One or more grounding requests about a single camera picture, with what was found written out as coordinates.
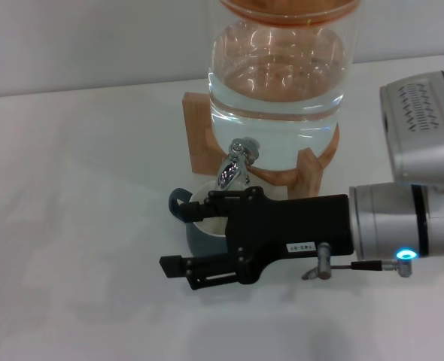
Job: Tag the glass water dispenser jar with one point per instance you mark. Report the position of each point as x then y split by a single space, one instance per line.
282 113

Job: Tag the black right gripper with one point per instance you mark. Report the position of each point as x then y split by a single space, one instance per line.
289 229

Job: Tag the wooden jar lid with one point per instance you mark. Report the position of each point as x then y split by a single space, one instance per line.
282 9

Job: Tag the chrome faucet tap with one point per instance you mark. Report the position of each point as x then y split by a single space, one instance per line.
231 169

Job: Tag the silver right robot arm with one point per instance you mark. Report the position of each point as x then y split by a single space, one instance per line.
391 222

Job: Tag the silver vented box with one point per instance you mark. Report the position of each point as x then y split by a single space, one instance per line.
421 131

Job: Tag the wooden dispenser stand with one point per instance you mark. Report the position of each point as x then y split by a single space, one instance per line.
197 143

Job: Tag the dark cup with white inside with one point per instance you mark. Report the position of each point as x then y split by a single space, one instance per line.
203 242

